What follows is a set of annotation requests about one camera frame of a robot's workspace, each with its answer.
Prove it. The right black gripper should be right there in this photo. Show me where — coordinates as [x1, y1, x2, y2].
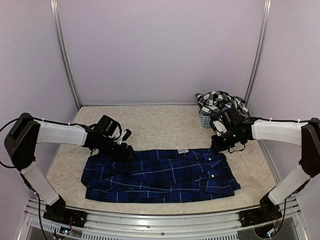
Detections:
[211, 127, 244, 152]

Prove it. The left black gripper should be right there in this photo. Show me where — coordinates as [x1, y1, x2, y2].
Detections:
[98, 135, 138, 161]

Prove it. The light blue plastic basket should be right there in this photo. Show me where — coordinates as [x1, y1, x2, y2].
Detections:
[199, 114, 215, 128]

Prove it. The blue plaid long sleeve shirt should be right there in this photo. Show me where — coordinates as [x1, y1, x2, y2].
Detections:
[80, 148, 241, 204]

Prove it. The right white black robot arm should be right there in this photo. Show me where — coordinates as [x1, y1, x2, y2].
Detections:
[210, 107, 320, 222]

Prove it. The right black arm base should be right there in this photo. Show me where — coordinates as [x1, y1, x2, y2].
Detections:
[239, 194, 283, 227]

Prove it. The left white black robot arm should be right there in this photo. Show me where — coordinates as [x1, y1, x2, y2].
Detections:
[1, 112, 134, 223]

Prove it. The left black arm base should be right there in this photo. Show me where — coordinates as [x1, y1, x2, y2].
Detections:
[43, 196, 88, 228]

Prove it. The small blue check shirt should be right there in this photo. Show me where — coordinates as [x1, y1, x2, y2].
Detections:
[210, 111, 224, 120]

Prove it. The black white checkered shirt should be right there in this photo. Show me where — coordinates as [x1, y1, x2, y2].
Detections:
[195, 90, 250, 118]

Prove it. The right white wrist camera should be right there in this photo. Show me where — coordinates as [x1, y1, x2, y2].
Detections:
[212, 121, 227, 136]

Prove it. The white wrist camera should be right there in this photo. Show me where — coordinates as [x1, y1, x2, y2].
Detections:
[116, 129, 132, 145]
[212, 121, 227, 136]

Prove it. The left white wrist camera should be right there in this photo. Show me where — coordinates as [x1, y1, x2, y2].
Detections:
[116, 129, 132, 145]

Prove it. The front aluminium rail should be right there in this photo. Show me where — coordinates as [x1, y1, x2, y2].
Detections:
[23, 197, 305, 240]

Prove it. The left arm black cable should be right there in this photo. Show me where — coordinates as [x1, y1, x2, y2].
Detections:
[0, 117, 26, 170]

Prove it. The right aluminium frame post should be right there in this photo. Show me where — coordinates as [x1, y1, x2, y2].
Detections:
[244, 0, 272, 104]

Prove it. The aluminium frame post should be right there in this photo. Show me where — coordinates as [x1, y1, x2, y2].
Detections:
[49, 0, 82, 110]
[244, 0, 272, 104]

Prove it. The left aluminium frame post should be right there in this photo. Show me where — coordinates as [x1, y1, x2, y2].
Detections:
[49, 0, 82, 110]

